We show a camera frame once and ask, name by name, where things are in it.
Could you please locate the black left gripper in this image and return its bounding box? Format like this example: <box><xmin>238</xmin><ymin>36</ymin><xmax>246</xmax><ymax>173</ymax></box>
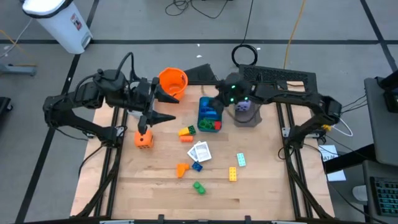
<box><xmin>126</xmin><ymin>76</ymin><xmax>181</xmax><ymax>136</ymax></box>

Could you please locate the green stepped toy block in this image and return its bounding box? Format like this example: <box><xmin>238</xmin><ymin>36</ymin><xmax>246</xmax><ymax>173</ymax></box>
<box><xmin>199</xmin><ymin>118</ymin><xmax>216</xmax><ymax>131</ymax></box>

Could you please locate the purple foam die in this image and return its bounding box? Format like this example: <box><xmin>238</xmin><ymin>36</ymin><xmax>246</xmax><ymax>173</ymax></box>
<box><xmin>234</xmin><ymin>101</ymin><xmax>252</xmax><ymax>113</ymax></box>

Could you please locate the teal plastic bin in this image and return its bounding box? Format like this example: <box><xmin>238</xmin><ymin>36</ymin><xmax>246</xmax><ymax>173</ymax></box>
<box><xmin>197</xmin><ymin>96</ymin><xmax>224</xmax><ymax>133</ymax></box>

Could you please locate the orange plastic bucket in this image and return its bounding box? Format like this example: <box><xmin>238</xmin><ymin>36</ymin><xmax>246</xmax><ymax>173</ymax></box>
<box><xmin>158</xmin><ymin>67</ymin><xmax>189</xmax><ymax>101</ymax></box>

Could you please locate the dark translucent plastic bin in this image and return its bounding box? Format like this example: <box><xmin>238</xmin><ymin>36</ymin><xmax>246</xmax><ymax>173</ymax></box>
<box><xmin>233</xmin><ymin>99</ymin><xmax>262</xmax><ymax>128</ymax></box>

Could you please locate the black wedge-shaped box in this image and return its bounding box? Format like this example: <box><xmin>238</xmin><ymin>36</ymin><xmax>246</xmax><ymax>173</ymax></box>
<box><xmin>184</xmin><ymin>63</ymin><xmax>218</xmax><ymax>82</ymax></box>

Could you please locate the orange foam die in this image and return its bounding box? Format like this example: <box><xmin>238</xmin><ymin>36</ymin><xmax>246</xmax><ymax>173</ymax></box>
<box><xmin>134</xmin><ymin>129</ymin><xmax>154</xmax><ymax>149</ymax></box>

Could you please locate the orange angled toy block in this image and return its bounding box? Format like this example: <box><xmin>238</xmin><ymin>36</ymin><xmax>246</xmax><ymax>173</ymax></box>
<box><xmin>176</xmin><ymin>163</ymin><xmax>190</xmax><ymax>179</ymax></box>

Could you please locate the green two-stud toy block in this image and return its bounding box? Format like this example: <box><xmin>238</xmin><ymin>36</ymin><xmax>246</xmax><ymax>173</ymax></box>
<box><xmin>192</xmin><ymin>181</ymin><xmax>206</xmax><ymax>195</ymax></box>

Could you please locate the white paper sheet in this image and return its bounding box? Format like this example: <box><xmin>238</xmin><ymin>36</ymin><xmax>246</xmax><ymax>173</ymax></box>
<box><xmin>326</xmin><ymin>169</ymin><xmax>347</xmax><ymax>182</ymax></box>
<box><xmin>318</xmin><ymin>144</ymin><xmax>340</xmax><ymax>162</ymax></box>

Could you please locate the white pedal trash bin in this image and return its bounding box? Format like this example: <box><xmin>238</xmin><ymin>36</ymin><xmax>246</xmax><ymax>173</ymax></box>
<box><xmin>21</xmin><ymin>0</ymin><xmax>94</xmax><ymax>55</ymax></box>

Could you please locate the black floor beam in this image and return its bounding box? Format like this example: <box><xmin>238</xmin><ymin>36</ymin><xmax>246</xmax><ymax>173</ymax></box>
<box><xmin>323</xmin><ymin>142</ymin><xmax>377</xmax><ymax>174</ymax></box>

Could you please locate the grey stand base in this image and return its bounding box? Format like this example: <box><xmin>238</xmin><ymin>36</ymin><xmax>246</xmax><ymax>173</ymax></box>
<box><xmin>0</xmin><ymin>63</ymin><xmax>37</xmax><ymax>77</ymax></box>

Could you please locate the white computer mouse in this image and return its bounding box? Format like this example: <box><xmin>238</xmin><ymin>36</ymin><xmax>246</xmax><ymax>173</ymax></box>
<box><xmin>352</xmin><ymin>184</ymin><xmax>369</xmax><ymax>202</ymax></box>

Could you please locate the grey desk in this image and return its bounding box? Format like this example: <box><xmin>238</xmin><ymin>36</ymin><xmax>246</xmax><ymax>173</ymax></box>
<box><xmin>362</xmin><ymin>159</ymin><xmax>398</xmax><ymax>224</ymax></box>

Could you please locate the grey cabinet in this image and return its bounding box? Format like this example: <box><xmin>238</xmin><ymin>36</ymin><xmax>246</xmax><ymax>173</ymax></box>
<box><xmin>363</xmin><ymin>77</ymin><xmax>398</xmax><ymax>167</ymax></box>

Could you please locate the black equipment box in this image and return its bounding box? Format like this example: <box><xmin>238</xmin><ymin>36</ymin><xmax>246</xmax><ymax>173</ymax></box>
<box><xmin>374</xmin><ymin>70</ymin><xmax>398</xmax><ymax>113</ymax></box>

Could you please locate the backlit keyboard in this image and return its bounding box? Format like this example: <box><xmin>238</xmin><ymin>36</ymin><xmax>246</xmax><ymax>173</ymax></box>
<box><xmin>369</xmin><ymin>176</ymin><xmax>398</xmax><ymax>218</ymax></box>

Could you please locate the black aluminium table frame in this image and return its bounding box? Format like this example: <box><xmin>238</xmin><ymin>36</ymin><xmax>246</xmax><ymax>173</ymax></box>
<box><xmin>74</xmin><ymin>70</ymin><xmax>335</xmax><ymax>224</ymax></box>

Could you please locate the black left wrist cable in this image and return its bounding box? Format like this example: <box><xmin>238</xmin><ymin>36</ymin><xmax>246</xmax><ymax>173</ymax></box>
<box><xmin>115</xmin><ymin>51</ymin><xmax>135</xmax><ymax>82</ymax></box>

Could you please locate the black hanging coiled cable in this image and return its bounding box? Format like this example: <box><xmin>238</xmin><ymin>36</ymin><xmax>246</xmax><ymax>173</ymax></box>
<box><xmin>231</xmin><ymin>0</ymin><xmax>259</xmax><ymax>68</ymax></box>

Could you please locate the black floor cable bundle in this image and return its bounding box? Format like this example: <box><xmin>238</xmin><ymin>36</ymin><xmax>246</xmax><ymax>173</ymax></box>
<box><xmin>164</xmin><ymin>0</ymin><xmax>231</xmax><ymax>19</ymax></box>

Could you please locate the yellow hanging cable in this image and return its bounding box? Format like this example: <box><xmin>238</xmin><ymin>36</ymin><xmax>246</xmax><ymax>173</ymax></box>
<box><xmin>283</xmin><ymin>0</ymin><xmax>307</xmax><ymax>70</ymax></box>

